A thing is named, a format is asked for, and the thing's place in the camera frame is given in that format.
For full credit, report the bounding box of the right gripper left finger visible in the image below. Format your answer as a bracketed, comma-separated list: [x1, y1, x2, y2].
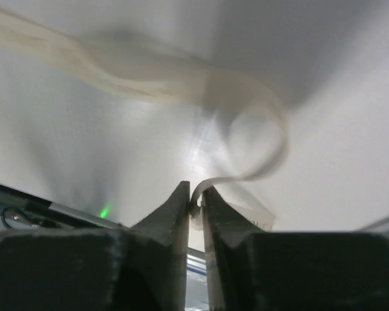
[0, 181, 190, 310]

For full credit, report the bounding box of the cream ribbon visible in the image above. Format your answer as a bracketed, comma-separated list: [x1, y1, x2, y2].
[0, 6, 389, 234]

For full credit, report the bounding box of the aluminium frame profile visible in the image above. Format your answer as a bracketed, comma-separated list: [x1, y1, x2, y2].
[0, 184, 122, 229]

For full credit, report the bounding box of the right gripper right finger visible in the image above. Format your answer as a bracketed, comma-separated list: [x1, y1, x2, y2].
[202, 188, 389, 310]

